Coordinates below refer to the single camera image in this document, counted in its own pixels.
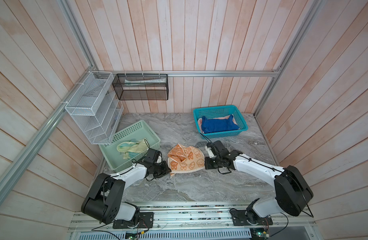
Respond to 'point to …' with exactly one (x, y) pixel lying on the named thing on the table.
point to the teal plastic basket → (214, 111)
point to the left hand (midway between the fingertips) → (170, 173)
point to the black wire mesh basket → (141, 86)
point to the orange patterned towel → (181, 159)
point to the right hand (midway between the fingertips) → (204, 163)
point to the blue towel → (208, 125)
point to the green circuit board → (259, 233)
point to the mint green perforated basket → (139, 130)
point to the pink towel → (224, 117)
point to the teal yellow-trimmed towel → (133, 147)
